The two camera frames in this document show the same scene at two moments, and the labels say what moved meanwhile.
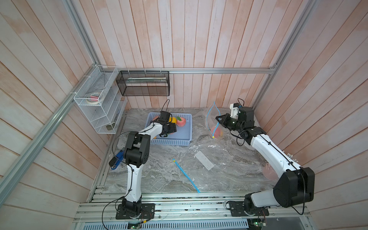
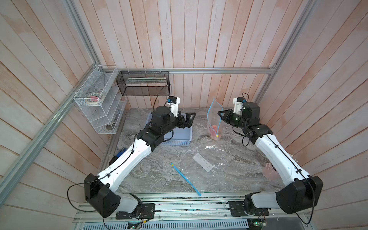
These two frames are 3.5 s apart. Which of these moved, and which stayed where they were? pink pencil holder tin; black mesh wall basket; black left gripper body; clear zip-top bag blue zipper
Moved: black left gripper body
Stayed: pink pencil holder tin; clear zip-top bag blue zipper; black mesh wall basket
